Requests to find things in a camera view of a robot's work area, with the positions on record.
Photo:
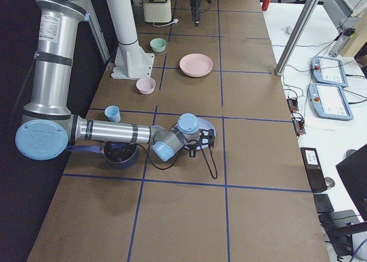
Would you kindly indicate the light blue plate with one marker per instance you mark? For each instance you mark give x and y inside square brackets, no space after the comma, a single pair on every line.
[207,127]

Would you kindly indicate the pink plate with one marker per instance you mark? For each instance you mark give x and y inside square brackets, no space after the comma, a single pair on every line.
[196,65]

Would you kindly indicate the cream toaster with bread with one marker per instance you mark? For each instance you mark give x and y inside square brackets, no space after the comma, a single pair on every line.
[157,11]

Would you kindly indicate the green bowl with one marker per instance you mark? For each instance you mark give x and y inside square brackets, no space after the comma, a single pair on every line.
[158,44]

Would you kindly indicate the pink bowl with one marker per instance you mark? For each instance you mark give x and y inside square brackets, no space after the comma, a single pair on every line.
[146,85]

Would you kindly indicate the dark blue pot with lid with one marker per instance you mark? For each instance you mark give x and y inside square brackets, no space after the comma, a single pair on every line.
[118,155]

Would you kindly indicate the light blue cup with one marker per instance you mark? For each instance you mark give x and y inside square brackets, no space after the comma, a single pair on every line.
[112,113]

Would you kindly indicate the black power adapter box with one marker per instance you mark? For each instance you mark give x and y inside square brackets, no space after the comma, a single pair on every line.
[313,169]

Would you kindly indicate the lower teach pendant tablet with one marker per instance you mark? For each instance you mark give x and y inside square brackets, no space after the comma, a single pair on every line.
[329,102]

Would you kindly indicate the teach pendant tablet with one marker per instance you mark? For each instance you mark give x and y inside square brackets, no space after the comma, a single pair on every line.
[328,70]
[329,102]

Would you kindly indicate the upper teach pendant tablet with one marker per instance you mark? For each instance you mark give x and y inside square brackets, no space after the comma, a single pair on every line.
[328,70]

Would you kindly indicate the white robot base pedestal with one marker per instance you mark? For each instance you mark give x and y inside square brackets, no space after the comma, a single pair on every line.
[131,61]

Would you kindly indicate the aluminium frame post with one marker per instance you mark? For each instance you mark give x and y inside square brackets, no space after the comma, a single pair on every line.
[295,35]

